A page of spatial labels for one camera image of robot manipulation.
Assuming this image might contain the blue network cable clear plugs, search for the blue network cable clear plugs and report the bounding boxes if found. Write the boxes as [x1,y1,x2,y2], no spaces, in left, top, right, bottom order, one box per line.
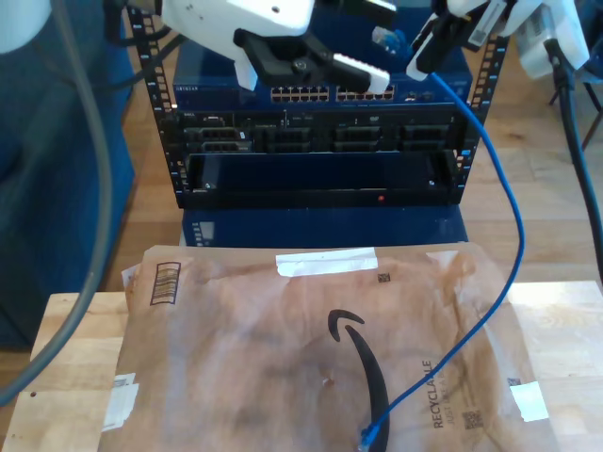
[360,25,527,451]

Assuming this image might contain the black rack server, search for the black rack server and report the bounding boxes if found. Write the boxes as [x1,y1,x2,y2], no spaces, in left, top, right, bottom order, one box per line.
[181,108,465,154]

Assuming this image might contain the chair with dark red legs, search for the chair with dark red legs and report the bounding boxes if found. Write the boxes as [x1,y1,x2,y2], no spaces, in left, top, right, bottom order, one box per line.
[546,56,603,166]

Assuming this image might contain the blue device under rack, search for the blue device under rack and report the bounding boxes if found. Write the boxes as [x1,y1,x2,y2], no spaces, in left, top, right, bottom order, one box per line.
[181,205,470,249]

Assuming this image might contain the blue sofa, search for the blue sofa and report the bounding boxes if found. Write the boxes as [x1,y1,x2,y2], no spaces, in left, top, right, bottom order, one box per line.
[0,0,138,352]

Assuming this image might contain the brown paper mailer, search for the brown paper mailer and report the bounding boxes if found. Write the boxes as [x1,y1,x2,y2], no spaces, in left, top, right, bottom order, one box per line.
[96,243,562,452]

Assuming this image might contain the blue network switch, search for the blue network switch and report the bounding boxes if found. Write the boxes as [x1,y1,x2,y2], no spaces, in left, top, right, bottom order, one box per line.
[171,8,474,112]

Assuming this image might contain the black rack frame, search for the black rack frame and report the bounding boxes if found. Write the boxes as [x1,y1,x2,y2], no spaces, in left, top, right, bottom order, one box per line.
[122,0,522,211]

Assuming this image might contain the thick black camera cable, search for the thick black camera cable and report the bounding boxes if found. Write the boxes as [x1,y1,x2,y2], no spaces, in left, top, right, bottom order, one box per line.
[544,40,603,269]

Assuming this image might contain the thick grey cable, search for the thick grey cable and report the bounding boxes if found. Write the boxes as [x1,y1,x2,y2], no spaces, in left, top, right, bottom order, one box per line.
[0,0,114,409]

